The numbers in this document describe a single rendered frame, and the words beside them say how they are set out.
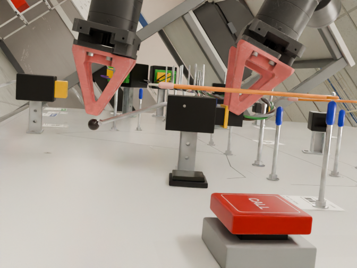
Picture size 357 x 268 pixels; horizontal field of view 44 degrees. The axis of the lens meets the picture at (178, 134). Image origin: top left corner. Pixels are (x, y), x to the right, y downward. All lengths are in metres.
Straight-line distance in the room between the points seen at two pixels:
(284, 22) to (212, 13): 1.05
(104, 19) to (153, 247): 0.28
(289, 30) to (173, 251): 0.31
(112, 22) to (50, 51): 7.77
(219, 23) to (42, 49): 6.87
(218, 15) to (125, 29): 1.08
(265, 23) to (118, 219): 0.27
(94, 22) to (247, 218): 0.32
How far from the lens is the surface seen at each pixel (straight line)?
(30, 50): 8.33
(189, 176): 0.46
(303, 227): 0.27
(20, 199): 0.39
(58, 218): 0.34
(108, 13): 0.50
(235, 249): 0.26
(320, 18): 0.61
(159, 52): 8.15
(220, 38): 1.57
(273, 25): 0.52
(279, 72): 0.50
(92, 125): 0.52
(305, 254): 0.28
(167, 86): 0.38
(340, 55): 1.66
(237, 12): 1.60
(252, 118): 0.53
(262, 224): 0.26
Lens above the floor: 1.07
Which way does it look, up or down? 5 degrees up
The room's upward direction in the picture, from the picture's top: 56 degrees clockwise
